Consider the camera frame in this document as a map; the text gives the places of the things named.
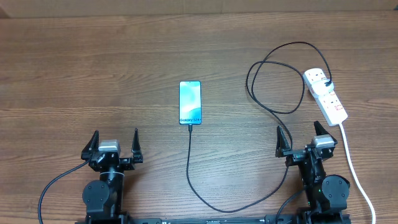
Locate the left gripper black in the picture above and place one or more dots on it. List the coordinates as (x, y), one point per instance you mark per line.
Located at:
(127, 163)

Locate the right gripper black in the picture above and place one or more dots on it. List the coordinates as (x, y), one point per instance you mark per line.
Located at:
(293, 155)

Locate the blue Samsung smartphone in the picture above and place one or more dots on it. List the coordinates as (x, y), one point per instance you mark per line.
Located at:
(190, 103)

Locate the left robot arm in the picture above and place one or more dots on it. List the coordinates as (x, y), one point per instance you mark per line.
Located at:
(104, 197)

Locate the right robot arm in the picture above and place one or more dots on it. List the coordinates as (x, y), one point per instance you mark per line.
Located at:
(326, 194)

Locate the white charger plug adapter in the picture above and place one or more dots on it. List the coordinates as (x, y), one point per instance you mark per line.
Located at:
(321, 88)

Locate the white power strip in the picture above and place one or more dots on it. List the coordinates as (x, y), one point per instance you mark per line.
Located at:
(330, 106)

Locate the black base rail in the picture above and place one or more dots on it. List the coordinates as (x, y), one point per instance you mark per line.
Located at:
(268, 219)

